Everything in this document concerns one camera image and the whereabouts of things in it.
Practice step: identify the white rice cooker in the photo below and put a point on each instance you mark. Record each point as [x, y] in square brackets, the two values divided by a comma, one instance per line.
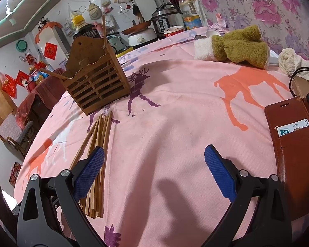
[141, 37]

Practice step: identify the green ceiling fan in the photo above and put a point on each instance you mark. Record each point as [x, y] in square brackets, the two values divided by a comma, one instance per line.
[7, 14]

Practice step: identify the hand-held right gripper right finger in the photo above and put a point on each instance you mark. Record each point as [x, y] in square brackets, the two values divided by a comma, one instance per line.
[218, 172]

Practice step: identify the red cloth covered table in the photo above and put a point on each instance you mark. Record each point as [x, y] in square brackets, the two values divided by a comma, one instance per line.
[41, 95]

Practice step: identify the blue label oil bottle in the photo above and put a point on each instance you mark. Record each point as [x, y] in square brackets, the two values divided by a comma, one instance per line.
[37, 74]

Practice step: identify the cream knitted cloth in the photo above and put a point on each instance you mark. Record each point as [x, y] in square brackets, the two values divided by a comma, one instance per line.
[289, 61]

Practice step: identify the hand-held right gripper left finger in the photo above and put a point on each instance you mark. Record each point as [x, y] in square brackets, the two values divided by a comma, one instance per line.
[92, 169]

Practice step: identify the wooden chair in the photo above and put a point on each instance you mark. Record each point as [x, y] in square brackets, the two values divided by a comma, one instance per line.
[22, 136]

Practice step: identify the tan bamboo chopstick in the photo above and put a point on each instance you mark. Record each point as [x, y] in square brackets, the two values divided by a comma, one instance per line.
[51, 73]
[103, 30]

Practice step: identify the clear cooking oil bottle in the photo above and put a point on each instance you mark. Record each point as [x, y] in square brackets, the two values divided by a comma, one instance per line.
[190, 12]

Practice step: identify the white card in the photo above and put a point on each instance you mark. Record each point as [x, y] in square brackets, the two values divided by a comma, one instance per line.
[296, 127]

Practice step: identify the teal small rice cooker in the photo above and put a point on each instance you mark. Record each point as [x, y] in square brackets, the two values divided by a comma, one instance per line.
[114, 42]

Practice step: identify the white refrigerator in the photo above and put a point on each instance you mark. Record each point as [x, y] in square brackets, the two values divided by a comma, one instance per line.
[54, 46]

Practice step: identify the wooden slatted chopstick holder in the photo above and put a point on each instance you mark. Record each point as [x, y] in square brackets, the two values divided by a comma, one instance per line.
[97, 82]

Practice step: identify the pink animal print tablecloth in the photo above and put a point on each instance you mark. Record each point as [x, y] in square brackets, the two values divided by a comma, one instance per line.
[175, 108]

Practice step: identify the dark sauce bottle yellow cap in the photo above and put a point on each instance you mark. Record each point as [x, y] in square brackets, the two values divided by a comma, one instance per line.
[86, 29]

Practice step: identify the floral plastic sheet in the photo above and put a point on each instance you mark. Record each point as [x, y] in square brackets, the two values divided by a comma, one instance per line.
[267, 7]

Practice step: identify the pile of wooden chopsticks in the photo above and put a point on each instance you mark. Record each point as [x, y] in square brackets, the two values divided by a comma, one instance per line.
[103, 133]

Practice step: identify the brown leather phone wallet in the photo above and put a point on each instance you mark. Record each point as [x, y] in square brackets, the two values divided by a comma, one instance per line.
[298, 164]

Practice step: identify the frying pan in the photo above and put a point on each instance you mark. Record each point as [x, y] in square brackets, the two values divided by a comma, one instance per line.
[136, 27]

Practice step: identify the red diamond paper decoration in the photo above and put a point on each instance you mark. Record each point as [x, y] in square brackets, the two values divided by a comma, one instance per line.
[51, 51]

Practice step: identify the olive green plush cloth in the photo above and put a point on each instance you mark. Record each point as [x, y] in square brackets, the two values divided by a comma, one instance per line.
[242, 47]

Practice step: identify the silver pressure cooker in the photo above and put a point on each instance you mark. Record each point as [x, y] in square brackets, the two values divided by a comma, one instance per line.
[167, 18]

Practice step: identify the white fluffy cloth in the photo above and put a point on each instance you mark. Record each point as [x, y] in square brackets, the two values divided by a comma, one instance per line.
[203, 49]

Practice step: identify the red and white bowl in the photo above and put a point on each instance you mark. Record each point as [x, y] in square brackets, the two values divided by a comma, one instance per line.
[173, 30]

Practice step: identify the cardboard box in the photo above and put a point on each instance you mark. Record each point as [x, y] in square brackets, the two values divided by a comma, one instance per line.
[305, 86]

